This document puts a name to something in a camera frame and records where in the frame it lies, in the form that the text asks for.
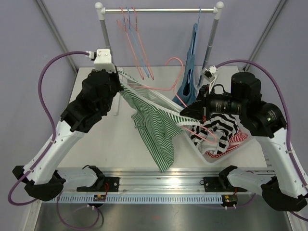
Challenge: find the pink wire hanger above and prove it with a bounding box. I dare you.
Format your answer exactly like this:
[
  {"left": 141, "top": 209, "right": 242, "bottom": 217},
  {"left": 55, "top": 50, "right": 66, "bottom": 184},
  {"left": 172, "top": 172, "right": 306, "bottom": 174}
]
[
  {"left": 117, "top": 7, "right": 144, "bottom": 80},
  {"left": 132, "top": 7, "right": 154, "bottom": 80},
  {"left": 120, "top": 57, "right": 217, "bottom": 145}
]

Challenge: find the white plastic basket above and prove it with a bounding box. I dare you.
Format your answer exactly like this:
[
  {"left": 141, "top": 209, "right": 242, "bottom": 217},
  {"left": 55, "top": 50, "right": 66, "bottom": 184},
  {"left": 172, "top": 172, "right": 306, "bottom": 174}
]
[{"left": 183, "top": 124, "right": 257, "bottom": 166}]

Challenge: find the light blue wire hanger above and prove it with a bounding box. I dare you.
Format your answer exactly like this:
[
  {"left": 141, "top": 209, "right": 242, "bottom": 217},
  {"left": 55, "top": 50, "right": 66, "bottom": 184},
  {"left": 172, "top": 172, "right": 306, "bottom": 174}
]
[{"left": 125, "top": 7, "right": 150, "bottom": 78}]

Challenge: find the blue wire hanger rightmost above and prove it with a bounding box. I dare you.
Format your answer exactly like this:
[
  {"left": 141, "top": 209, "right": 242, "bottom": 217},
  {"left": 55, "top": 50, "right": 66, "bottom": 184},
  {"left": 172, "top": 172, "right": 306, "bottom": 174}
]
[{"left": 186, "top": 6, "right": 202, "bottom": 84}]

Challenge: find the black white striped tank top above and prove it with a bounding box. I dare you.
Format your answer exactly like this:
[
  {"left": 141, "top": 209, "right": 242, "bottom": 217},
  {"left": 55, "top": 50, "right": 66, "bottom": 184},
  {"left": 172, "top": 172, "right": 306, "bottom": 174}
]
[{"left": 190, "top": 113, "right": 239, "bottom": 156}]

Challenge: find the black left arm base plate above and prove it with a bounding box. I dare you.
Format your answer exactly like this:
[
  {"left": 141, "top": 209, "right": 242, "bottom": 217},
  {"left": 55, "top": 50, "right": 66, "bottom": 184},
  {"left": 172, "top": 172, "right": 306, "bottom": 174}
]
[{"left": 77, "top": 176, "right": 120, "bottom": 193}]

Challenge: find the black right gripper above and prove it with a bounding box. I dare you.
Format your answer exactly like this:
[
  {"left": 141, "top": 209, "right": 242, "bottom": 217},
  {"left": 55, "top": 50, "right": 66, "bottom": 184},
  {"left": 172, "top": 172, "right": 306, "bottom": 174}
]
[{"left": 181, "top": 84, "right": 247, "bottom": 122}]

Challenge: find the red white striped tank top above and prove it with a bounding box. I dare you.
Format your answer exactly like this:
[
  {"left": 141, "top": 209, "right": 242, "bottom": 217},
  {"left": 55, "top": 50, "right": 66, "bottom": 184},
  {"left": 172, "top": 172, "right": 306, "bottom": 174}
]
[{"left": 204, "top": 129, "right": 248, "bottom": 159}]

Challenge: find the green white striped tank top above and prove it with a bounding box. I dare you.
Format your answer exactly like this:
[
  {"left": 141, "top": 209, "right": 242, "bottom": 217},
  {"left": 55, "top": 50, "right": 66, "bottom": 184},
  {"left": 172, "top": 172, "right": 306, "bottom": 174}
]
[{"left": 119, "top": 71, "right": 201, "bottom": 172}]

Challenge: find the white silver clothes rack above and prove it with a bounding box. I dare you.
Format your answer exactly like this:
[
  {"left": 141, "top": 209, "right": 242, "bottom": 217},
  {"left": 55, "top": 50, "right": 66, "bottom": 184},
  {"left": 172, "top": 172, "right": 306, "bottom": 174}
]
[{"left": 94, "top": 1, "right": 225, "bottom": 116}]

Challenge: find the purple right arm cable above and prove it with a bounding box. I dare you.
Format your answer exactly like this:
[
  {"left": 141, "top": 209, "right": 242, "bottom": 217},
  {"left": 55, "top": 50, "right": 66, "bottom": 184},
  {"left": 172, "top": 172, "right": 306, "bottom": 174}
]
[{"left": 216, "top": 59, "right": 308, "bottom": 219}]

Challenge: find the blue tank top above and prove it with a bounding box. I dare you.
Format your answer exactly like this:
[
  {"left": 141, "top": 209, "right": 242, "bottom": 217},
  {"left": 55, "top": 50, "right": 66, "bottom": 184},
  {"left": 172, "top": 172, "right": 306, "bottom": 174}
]
[{"left": 177, "top": 23, "right": 198, "bottom": 105}]

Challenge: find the aluminium mounting rail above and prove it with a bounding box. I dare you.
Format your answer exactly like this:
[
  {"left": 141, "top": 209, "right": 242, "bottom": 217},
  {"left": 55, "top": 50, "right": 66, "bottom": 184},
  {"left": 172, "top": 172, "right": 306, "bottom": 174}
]
[{"left": 55, "top": 156, "right": 275, "bottom": 194}]

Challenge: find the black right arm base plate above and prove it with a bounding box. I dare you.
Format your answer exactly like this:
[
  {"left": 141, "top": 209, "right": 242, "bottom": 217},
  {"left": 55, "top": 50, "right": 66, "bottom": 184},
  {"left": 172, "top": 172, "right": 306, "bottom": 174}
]
[{"left": 203, "top": 177, "right": 234, "bottom": 192}]

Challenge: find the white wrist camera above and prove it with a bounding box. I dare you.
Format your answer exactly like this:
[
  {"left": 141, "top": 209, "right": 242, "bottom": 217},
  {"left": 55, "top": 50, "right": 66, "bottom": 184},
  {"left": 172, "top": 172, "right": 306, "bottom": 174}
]
[
  {"left": 86, "top": 48, "right": 117, "bottom": 73},
  {"left": 201, "top": 65, "right": 218, "bottom": 83}
]

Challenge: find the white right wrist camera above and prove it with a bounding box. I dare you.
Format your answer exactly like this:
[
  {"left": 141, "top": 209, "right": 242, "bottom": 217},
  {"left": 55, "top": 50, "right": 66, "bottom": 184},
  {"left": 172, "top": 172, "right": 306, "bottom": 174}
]
[{"left": 201, "top": 65, "right": 218, "bottom": 83}]

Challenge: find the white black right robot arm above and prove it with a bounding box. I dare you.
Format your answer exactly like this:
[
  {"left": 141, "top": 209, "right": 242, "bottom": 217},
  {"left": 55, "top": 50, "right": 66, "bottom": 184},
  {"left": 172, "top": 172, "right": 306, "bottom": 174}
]
[{"left": 180, "top": 72, "right": 308, "bottom": 212}]

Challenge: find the white slotted cable duct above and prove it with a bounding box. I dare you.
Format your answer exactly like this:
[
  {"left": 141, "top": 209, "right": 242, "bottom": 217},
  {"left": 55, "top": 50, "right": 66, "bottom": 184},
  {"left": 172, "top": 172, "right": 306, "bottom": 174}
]
[{"left": 53, "top": 193, "right": 222, "bottom": 204}]

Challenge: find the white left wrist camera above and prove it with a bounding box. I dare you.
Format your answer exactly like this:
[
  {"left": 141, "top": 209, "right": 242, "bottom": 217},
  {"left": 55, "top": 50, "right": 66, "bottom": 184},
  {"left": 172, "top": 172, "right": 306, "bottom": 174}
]
[{"left": 86, "top": 48, "right": 117, "bottom": 73}]

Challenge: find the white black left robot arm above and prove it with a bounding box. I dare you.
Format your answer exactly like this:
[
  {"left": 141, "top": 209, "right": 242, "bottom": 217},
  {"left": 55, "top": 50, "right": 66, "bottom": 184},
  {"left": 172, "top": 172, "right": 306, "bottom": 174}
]
[{"left": 13, "top": 67, "right": 123, "bottom": 201}]

